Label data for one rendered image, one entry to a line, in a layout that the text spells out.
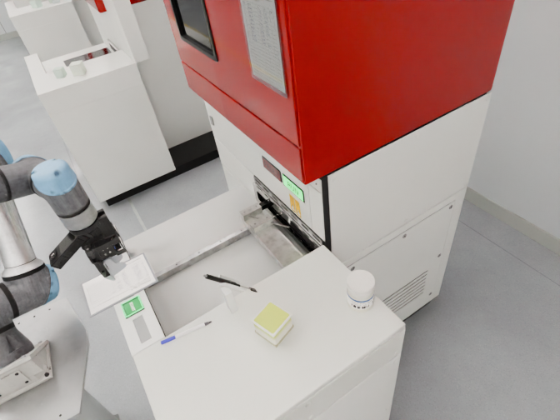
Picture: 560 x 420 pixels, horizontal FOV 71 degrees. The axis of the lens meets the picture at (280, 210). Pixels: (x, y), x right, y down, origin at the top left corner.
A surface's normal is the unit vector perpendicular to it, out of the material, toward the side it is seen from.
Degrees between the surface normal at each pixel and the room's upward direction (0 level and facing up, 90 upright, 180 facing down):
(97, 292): 0
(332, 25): 90
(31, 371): 90
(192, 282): 0
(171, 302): 0
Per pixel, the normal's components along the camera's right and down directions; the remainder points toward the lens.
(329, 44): 0.53, 0.53
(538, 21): -0.84, 0.44
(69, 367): -0.12, -0.72
